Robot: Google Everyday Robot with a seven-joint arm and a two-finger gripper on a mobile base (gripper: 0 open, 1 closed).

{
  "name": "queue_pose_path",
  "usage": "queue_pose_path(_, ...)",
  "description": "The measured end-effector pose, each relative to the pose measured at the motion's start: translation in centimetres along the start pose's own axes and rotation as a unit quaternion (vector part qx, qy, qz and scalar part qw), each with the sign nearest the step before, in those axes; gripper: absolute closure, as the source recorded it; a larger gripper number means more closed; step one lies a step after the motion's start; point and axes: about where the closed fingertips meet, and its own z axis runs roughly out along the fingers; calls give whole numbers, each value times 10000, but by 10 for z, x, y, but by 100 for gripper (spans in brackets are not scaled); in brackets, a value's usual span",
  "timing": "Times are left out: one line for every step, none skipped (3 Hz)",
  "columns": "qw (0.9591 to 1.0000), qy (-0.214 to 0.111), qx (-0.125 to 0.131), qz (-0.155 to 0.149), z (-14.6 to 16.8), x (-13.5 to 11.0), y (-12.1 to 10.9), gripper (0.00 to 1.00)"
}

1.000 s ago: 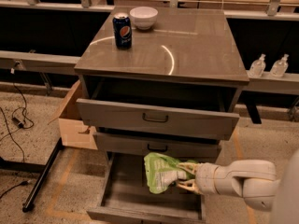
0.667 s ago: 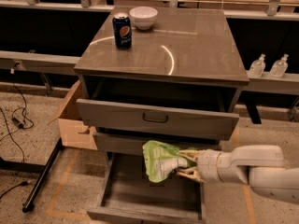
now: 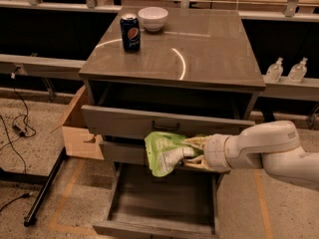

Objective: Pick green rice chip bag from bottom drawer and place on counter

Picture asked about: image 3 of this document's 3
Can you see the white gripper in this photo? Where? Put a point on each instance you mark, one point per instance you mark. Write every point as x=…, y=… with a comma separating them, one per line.
x=215, y=150

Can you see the green rice chip bag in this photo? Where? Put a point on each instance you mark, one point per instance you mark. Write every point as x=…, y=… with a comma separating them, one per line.
x=166, y=150

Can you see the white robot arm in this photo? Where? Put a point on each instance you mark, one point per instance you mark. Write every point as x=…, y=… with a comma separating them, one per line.
x=274, y=147

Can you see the grey bottom drawer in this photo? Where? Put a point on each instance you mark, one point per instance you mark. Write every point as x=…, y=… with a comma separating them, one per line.
x=181, y=205

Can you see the grey drawer cabinet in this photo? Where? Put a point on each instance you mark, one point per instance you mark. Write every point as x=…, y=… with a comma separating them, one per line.
x=200, y=63

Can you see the grey top drawer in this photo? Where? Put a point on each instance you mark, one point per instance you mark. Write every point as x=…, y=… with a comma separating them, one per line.
x=138, y=124

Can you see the clear sanitizer bottle left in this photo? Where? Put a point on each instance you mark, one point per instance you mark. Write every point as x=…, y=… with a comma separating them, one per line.
x=274, y=71

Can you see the clear sanitizer bottle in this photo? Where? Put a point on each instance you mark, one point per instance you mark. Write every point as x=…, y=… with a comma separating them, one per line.
x=274, y=71
x=298, y=71

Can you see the cardboard box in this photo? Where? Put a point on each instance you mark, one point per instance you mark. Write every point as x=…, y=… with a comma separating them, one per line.
x=78, y=142

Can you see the clear sanitizer bottle right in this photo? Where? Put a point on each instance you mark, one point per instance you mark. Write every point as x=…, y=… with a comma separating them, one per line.
x=298, y=71

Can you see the white ceramic bowl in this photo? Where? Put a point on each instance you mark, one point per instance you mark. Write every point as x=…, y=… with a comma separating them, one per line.
x=153, y=18

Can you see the blue Pepsi can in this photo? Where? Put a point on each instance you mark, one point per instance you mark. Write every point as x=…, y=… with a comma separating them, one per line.
x=131, y=35

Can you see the black metal floor bar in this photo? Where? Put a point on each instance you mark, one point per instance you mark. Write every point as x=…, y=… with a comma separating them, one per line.
x=45, y=181

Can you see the grey metal rail shelf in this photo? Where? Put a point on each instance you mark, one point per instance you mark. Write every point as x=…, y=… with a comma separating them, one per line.
x=40, y=67

